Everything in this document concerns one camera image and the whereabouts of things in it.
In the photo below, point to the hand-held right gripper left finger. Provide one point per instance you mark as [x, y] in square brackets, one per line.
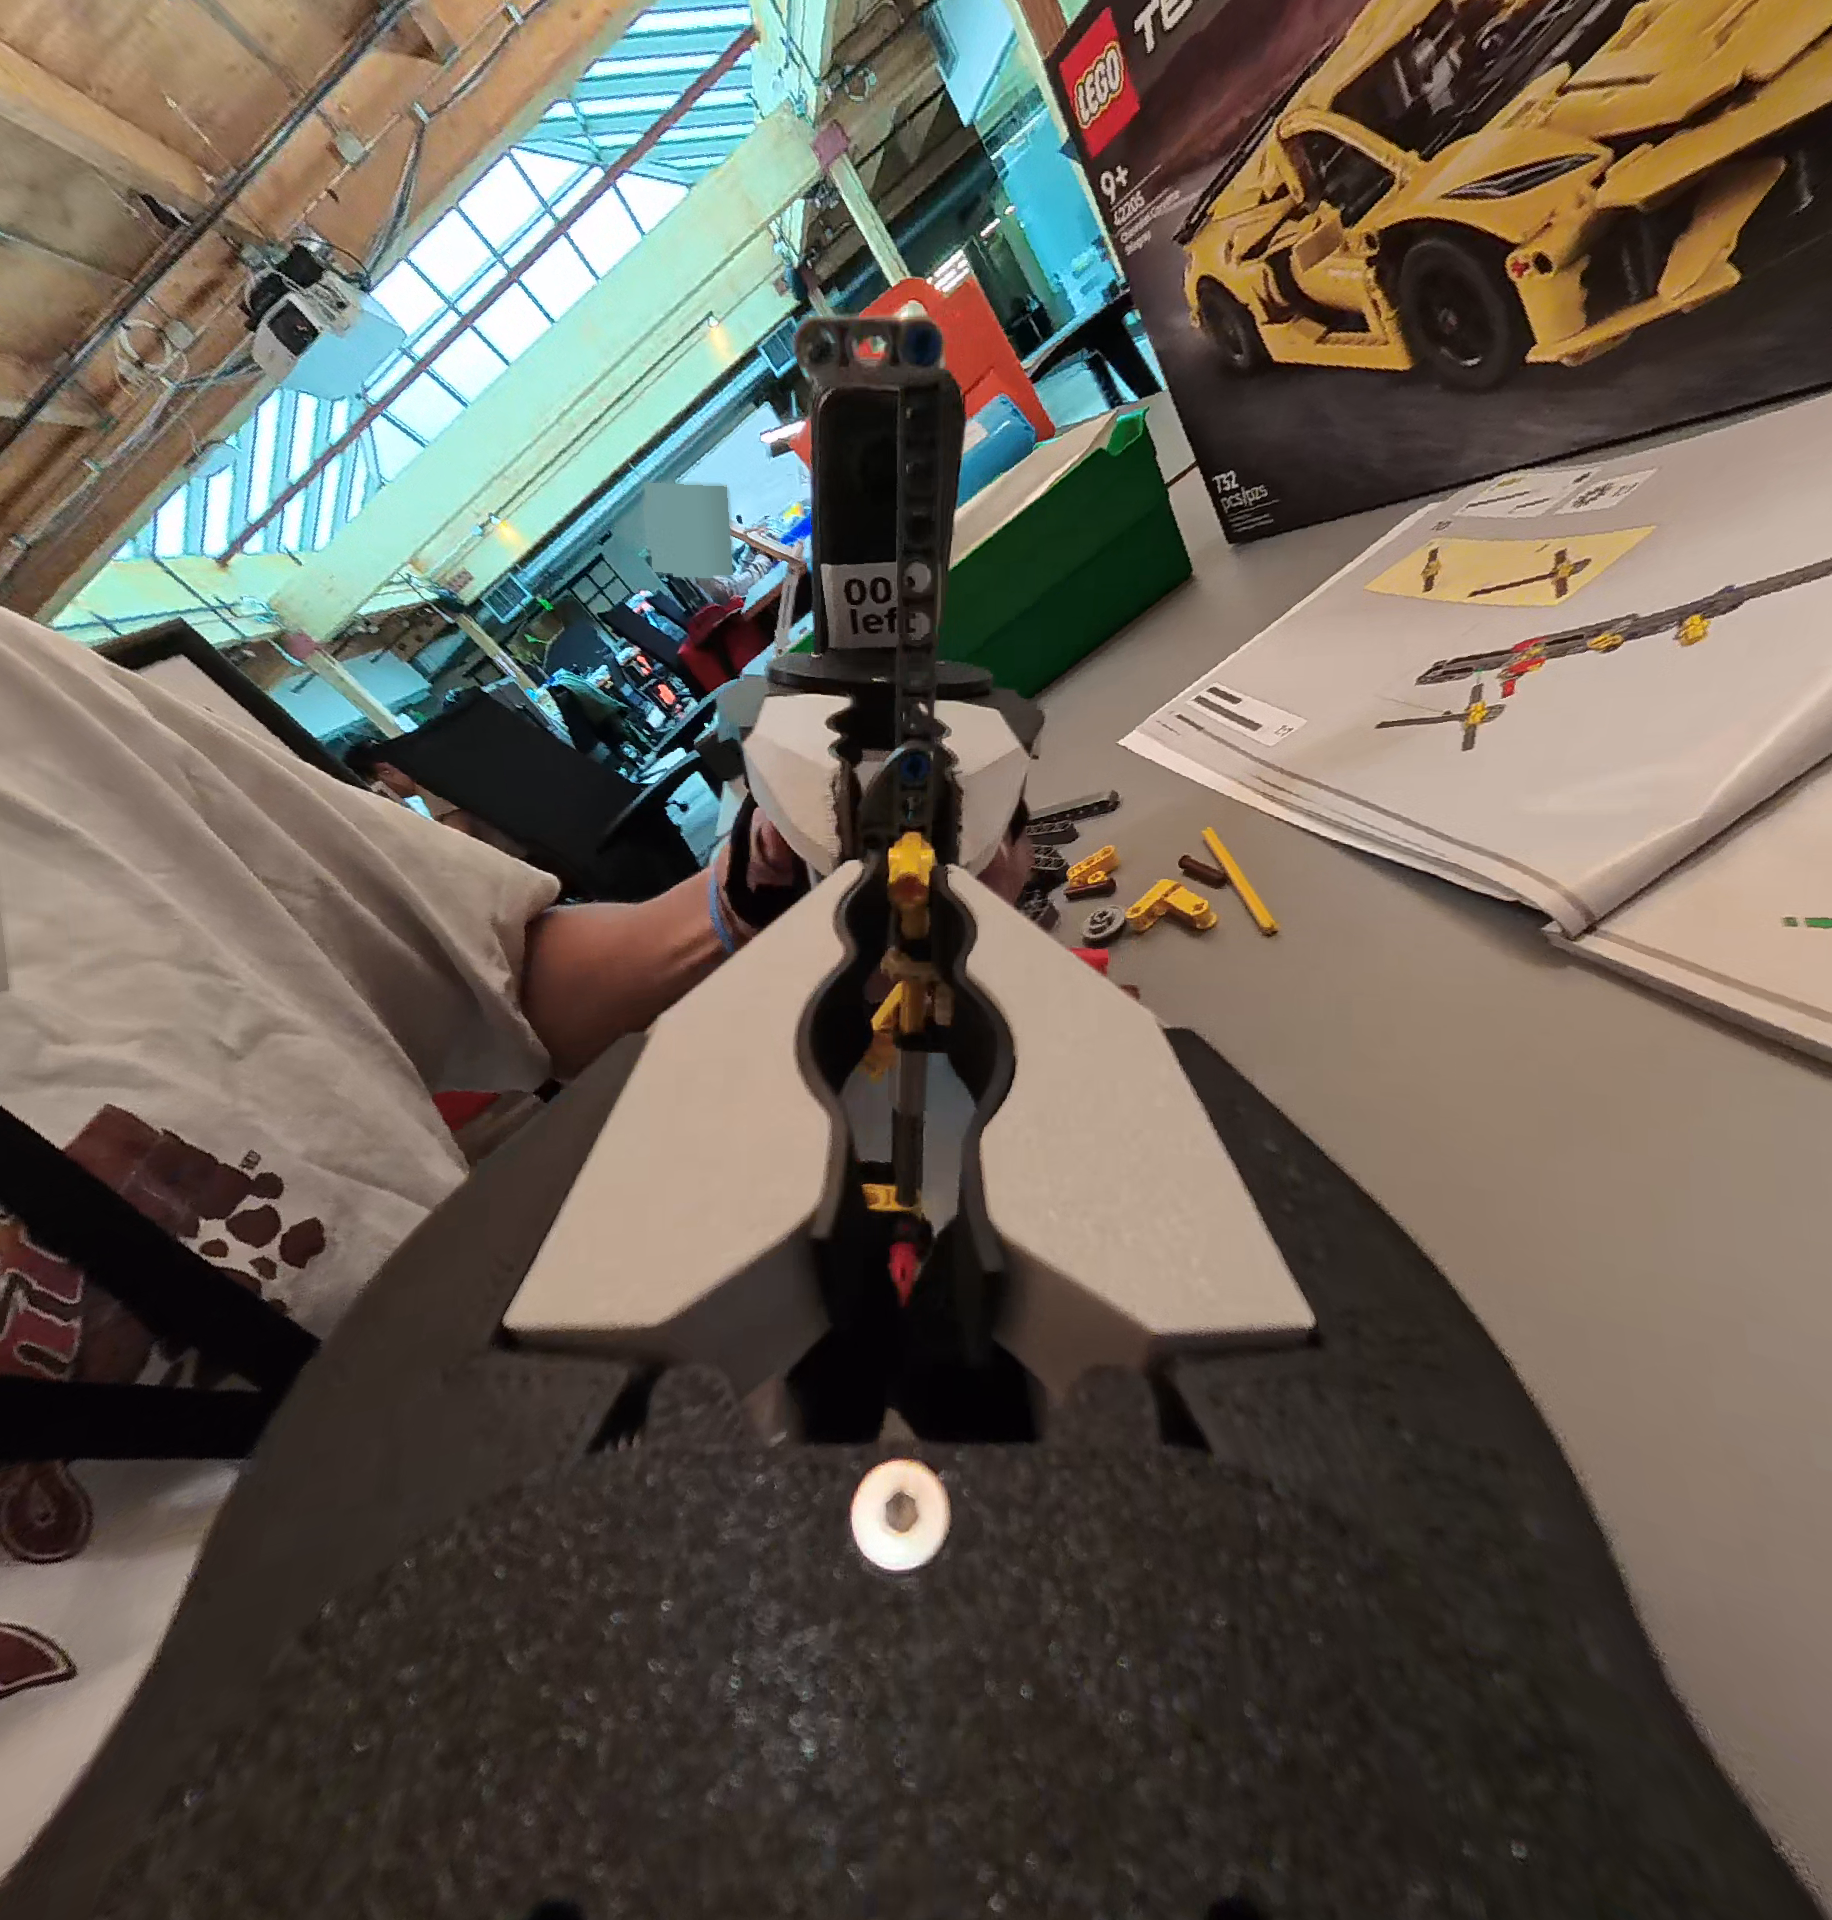
[676, 1186]

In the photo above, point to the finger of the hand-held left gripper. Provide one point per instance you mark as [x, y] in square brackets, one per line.
[799, 782]
[985, 782]

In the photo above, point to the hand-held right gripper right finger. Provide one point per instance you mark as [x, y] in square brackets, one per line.
[1142, 1202]

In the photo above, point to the grey lego beam assembly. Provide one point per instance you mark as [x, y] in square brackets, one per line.
[939, 452]

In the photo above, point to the lego instruction booklet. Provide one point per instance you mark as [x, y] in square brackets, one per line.
[1456, 720]

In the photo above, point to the yellow three-hole lego beam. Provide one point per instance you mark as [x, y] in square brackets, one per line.
[1095, 867]

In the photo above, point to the grey lego wheel hub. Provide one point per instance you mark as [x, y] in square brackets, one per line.
[1105, 926]

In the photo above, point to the short brown lego axle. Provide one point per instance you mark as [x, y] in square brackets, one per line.
[1201, 868]

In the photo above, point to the long yellow lego axle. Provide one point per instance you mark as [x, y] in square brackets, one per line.
[1239, 883]

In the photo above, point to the lego set box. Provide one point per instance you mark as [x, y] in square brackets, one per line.
[1456, 226]

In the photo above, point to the person's left hand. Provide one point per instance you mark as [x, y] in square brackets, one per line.
[773, 893]

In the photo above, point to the pile of black grey beams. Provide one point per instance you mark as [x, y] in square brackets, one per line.
[1076, 815]

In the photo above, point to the blue wristband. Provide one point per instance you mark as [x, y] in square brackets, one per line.
[723, 916]

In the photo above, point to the orange panel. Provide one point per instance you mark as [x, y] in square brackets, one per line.
[992, 374]

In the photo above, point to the white paper sheet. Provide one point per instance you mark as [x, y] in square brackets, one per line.
[1038, 481]

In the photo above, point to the green storage bin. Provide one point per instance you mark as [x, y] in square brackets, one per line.
[1082, 601]

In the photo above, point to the yellow angled technic beams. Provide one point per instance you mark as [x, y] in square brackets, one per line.
[1152, 905]

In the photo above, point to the black office chair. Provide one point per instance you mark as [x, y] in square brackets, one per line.
[497, 765]

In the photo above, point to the white ceiling-mounted device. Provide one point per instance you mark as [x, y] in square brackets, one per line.
[304, 315]

